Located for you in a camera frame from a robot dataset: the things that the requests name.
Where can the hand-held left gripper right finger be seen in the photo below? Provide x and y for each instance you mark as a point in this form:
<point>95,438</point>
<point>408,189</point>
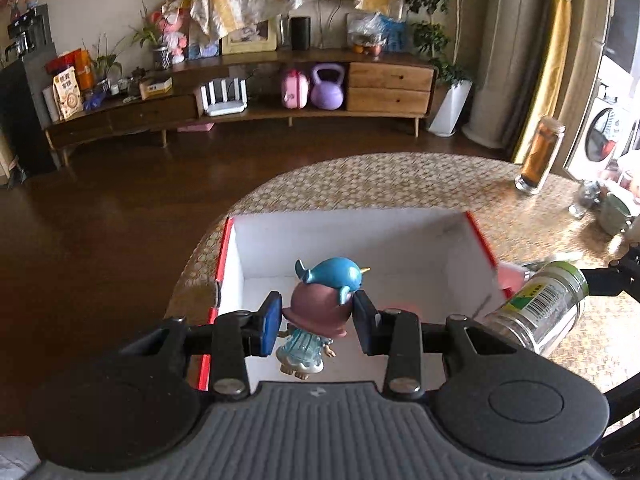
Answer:
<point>362,327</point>

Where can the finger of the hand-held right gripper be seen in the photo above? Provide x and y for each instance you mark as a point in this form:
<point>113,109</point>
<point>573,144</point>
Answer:
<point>615,280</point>

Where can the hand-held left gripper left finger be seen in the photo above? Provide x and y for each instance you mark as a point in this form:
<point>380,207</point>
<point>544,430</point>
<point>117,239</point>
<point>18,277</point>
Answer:
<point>272,322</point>

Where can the figurine with blue whale hat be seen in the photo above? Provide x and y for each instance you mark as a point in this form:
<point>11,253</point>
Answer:
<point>325,305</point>

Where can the clear jar with green label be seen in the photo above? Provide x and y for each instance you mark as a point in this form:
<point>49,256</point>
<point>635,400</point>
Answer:
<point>540,310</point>

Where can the red and white cardboard box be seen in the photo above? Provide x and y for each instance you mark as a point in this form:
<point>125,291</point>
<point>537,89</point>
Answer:
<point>350,245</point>

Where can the green mug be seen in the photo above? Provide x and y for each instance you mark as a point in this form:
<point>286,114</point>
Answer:
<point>614,215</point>

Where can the clear glass cup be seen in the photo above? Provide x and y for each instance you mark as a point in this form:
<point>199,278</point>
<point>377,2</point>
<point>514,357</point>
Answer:
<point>587,200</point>

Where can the pink plastic item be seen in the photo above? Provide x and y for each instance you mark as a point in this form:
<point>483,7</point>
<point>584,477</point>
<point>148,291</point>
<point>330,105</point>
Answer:
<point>512,280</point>

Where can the amber glass bottle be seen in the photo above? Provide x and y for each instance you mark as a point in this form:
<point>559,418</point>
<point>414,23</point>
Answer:
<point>540,155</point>

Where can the white washing machine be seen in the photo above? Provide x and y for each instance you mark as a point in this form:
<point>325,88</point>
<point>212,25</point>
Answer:
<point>600,135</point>

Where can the flat pink box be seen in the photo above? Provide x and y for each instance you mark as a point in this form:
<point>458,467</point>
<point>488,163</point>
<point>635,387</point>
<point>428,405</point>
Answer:
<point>196,127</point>

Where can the white router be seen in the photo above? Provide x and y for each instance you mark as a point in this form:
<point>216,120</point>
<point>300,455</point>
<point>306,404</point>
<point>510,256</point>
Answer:
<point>225,102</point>

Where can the yellow curtain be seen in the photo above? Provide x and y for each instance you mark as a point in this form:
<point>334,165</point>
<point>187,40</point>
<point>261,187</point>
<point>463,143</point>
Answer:
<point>557,60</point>

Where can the pink toy suitcase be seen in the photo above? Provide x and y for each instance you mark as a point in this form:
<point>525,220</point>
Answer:
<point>294,91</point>

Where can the wooden media cabinet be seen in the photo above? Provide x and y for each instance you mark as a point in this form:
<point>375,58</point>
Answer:
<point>390,92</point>

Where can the white planter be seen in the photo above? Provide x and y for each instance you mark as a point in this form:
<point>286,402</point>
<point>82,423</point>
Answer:
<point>450,107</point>

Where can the purple kettlebell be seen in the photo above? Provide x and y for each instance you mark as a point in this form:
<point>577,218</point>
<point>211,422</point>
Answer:
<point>327,90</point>

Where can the beige curtain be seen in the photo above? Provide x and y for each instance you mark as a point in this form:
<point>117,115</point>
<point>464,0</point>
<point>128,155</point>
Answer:
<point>505,60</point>

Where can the small cardboard box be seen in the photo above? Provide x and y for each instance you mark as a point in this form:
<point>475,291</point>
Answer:
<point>156,89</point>

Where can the small potted plant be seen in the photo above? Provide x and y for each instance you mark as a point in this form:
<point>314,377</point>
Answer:
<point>161,57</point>

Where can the black cylinder speaker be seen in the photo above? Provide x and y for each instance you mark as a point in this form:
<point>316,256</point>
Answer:
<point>301,34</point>

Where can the blue bag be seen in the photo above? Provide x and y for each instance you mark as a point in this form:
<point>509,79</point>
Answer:
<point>396,35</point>

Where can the plastic bag of fruit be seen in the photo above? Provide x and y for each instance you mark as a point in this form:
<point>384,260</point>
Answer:
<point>365,32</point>

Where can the beige snack bag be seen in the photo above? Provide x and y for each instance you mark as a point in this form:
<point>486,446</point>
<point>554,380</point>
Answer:
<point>67,94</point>

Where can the thin leafy potted plant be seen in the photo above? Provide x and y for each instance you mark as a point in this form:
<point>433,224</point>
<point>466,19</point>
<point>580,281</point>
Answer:
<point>104,65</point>

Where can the pink doll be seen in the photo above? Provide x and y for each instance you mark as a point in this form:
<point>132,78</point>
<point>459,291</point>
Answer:
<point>172,30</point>

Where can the orange snack bag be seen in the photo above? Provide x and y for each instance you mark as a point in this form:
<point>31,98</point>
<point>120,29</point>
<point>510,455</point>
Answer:
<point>82,67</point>

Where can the black water dispenser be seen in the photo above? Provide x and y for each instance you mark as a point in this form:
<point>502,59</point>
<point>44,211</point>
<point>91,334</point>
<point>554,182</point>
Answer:
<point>27,100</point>

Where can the cream picture frame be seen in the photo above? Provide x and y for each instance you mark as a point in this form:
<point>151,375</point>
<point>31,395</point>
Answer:
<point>249,37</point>

